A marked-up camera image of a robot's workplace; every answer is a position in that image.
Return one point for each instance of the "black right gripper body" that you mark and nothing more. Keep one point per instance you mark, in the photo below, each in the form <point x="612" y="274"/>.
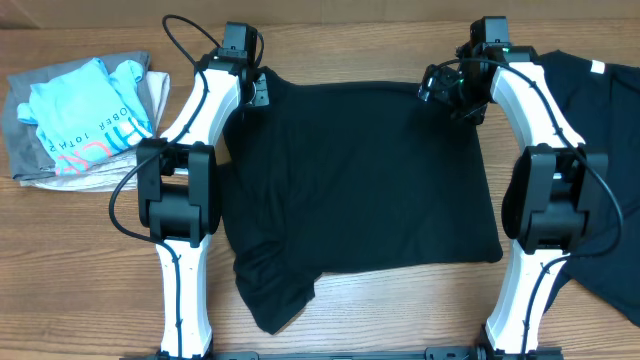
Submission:
<point x="466" y="98"/>

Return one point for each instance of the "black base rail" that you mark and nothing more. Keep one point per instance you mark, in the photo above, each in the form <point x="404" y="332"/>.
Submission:
<point x="431" y="353"/>

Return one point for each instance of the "black t-shirt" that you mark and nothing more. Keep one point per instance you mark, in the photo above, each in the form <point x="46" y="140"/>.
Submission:
<point x="344" y="178"/>

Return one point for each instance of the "grey folded shirt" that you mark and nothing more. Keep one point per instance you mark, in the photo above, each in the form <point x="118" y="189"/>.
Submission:
<point x="27" y="157"/>

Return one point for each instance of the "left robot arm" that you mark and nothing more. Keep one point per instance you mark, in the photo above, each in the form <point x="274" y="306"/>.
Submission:
<point x="179" y="201"/>

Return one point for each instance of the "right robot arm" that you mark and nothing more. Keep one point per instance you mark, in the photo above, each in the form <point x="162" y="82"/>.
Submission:
<point x="553" y="196"/>

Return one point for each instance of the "light blue printed t-shirt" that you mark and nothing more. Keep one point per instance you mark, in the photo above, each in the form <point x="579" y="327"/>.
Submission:
<point x="88" y="115"/>

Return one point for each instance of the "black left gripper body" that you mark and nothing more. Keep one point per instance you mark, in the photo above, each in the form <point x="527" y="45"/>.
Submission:
<point x="260" y="94"/>

